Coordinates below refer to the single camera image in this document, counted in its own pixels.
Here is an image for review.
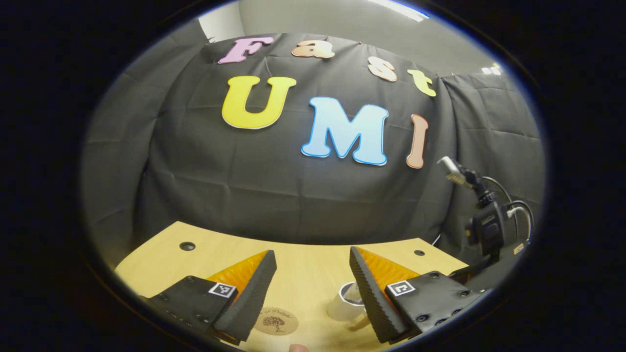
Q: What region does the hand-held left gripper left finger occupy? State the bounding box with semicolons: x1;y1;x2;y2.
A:
139;250;278;346

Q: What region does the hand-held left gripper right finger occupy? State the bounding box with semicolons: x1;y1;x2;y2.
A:
349;246;490;344

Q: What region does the white cup with wooden handle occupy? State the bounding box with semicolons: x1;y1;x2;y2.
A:
327;281;370;333

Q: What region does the light wooden desktop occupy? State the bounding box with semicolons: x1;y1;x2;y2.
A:
113;221;470;352

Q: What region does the black backdrop cloth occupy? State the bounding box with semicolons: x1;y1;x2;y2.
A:
81;20;546;264

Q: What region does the ceiling light panel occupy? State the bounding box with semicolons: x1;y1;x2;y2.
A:
367;0;431;22

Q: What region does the black camera cable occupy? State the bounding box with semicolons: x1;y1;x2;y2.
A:
482;176;535;245

